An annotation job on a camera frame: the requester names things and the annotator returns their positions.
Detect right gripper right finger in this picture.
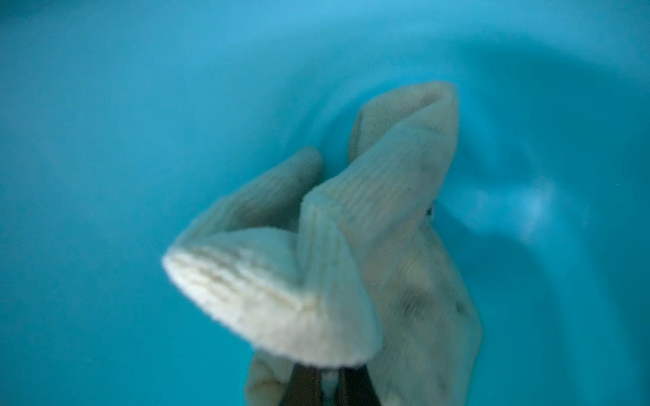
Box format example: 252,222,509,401
334,365,381,406

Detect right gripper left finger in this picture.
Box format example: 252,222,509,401
279,364,323,406

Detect beige cleaning cloth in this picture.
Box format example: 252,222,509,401
162,81,482,405

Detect light blue plastic bucket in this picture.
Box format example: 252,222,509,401
1,1,649,405

